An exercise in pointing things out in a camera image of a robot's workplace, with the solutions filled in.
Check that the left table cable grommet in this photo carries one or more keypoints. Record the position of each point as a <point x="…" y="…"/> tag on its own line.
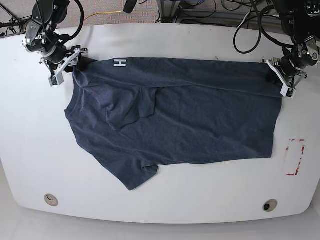
<point x="51" y="200"/>

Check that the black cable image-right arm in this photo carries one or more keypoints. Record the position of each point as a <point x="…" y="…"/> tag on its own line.
<point x="260" y="30"/>

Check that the red tape rectangle marking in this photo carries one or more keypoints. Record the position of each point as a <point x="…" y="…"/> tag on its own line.
<point x="293" y="156"/>

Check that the black tripod stand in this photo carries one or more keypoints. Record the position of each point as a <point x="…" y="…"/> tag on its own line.
<point x="15" y="26"/>

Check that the right table cable grommet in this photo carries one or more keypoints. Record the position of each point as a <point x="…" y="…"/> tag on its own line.
<point x="270" y="205"/>

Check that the dark blue T-shirt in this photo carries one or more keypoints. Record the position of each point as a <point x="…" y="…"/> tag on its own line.
<point x="162" y="111"/>

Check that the aluminium frame base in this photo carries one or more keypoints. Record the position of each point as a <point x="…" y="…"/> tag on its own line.
<point x="169" y="12"/>

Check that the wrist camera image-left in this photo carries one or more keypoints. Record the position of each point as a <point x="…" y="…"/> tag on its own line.
<point x="56" y="80"/>

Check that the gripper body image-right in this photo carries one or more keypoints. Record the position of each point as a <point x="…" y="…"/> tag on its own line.
<point x="291" y="66"/>

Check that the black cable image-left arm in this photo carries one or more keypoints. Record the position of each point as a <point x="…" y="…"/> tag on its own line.
<point x="72" y="27"/>

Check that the table cable grommet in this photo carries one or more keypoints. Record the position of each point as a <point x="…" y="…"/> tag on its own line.
<point x="51" y="200"/>
<point x="270" y="205"/>

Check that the black cylinder on floor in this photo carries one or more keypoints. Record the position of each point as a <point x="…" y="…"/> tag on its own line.
<point x="129" y="6"/>

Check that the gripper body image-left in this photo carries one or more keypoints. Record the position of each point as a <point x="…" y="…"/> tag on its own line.
<point x="56" y="55"/>

